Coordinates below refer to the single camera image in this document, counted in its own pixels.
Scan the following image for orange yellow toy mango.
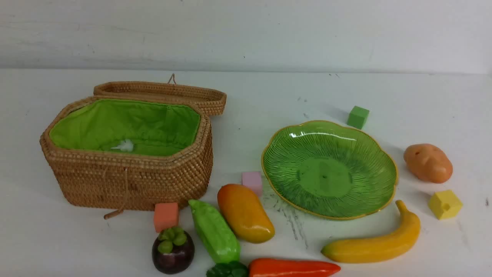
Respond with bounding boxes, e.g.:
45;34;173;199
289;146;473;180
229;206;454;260
217;184;276;244

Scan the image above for green toy cucumber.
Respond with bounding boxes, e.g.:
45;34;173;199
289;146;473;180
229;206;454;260
188;199;241;263

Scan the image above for orange toy carrot green leaves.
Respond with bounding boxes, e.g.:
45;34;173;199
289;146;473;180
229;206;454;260
206;258;341;277

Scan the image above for purple toy mangosteen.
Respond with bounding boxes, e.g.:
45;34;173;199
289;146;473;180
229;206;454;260
151;226;195;275

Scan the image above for yellow toy banana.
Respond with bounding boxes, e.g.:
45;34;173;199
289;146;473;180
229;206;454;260
321;200;421;264

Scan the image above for brown toy potato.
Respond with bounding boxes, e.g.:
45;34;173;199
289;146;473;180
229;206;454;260
404;144;453;184

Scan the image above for pink foam cube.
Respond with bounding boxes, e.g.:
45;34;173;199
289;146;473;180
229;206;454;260
241;171;263;198

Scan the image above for green glass leaf plate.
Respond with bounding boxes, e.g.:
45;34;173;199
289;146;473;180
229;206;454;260
261;120;399;220

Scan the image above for orange foam cube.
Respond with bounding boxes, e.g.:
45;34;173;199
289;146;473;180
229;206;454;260
153;203;180;233

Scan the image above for green foam cube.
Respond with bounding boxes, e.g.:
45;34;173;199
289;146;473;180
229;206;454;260
346;105;370;130

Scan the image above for woven wicker basket green lining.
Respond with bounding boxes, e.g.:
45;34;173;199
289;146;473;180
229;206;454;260
39;96;214;212

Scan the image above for yellow foam cube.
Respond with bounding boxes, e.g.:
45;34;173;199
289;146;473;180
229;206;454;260
428;190;463;220

